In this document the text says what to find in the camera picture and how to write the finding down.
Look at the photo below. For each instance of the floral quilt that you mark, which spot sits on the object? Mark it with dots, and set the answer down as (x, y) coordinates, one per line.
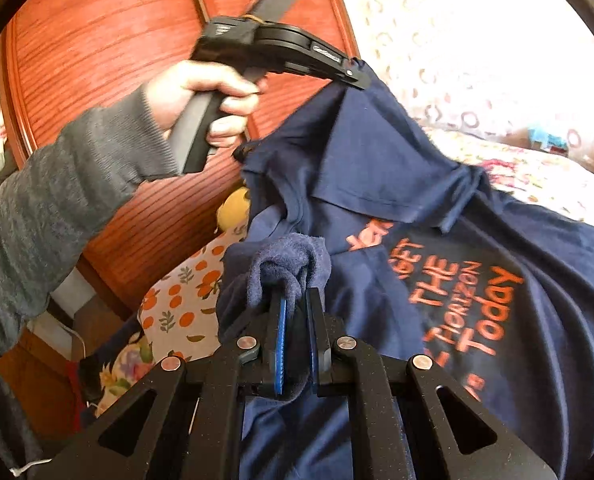
(114, 368)

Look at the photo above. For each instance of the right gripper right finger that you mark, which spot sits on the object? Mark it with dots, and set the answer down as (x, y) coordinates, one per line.
(409, 419)

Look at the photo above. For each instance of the navy blue printed t-shirt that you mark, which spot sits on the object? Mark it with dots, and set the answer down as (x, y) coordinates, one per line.
(419, 254)

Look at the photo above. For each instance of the white circle pattern curtain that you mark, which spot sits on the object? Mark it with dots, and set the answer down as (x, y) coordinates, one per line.
(496, 69)

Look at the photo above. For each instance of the yellow plush toy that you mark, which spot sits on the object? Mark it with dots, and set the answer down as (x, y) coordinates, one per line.
(234, 210)

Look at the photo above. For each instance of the grey sleeved left forearm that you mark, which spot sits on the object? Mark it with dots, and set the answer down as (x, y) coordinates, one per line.
(65, 195)

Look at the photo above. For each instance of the teal box by bed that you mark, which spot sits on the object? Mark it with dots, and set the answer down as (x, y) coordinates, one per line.
(546, 142)

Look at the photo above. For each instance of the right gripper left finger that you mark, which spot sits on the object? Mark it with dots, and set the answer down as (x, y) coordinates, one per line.
(183, 420)

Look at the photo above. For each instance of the person's left hand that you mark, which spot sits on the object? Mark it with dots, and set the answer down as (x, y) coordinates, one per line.
(168, 93)

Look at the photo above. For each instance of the orange fruit print sheet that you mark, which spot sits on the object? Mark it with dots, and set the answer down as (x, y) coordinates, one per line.
(178, 313)

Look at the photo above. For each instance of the red wooden headboard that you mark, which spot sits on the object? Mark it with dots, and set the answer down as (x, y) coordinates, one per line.
(60, 58)

